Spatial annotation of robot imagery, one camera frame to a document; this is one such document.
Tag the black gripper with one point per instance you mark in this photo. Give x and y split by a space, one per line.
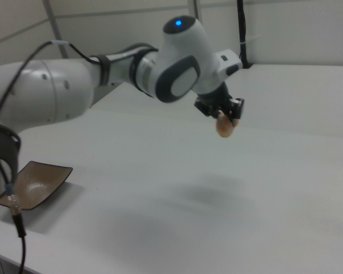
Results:
213 98

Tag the round orange bread bun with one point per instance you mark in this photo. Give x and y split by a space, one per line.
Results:
226 128

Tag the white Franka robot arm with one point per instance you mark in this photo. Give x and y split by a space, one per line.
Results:
60 85

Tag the square brown ceramic plate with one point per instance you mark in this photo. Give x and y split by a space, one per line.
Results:
37 182

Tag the black camera stand pole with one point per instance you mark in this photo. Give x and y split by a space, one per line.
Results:
243 34

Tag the narrow grey partition post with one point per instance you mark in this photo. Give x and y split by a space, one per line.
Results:
197 8

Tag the wide grey partition post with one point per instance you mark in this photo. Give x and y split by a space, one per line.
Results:
55 25

